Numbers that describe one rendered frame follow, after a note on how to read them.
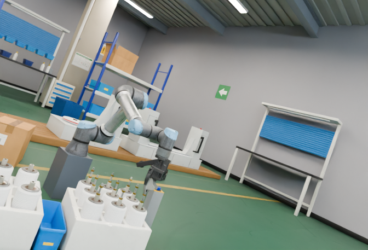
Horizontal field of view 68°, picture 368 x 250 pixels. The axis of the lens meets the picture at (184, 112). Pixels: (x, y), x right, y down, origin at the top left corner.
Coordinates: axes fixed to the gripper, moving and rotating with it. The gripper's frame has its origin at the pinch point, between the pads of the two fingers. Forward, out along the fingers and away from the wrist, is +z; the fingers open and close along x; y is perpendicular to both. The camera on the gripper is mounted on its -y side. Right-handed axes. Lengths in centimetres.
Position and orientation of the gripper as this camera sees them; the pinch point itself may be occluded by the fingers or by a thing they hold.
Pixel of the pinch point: (144, 190)
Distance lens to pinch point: 150.2
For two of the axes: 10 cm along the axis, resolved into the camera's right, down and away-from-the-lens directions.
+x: 2.8, 1.6, 9.5
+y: 8.9, 3.3, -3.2
